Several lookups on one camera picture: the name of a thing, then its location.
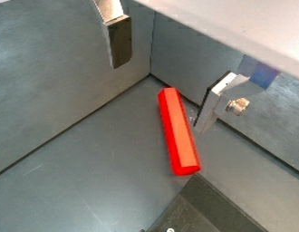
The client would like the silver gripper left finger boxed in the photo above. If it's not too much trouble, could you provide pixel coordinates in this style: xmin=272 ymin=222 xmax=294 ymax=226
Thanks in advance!
xmin=92 ymin=0 xmax=134 ymax=69

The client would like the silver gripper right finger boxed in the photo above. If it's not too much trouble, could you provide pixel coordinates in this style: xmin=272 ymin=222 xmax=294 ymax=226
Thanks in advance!
xmin=194 ymin=55 xmax=280 ymax=133

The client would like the red hexagon prism block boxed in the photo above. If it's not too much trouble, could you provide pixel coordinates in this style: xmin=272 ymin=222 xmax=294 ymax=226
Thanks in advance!
xmin=159 ymin=88 xmax=202 ymax=176

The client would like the black curved foam holder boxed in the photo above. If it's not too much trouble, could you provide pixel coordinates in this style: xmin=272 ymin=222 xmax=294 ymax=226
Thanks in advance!
xmin=147 ymin=174 xmax=268 ymax=232

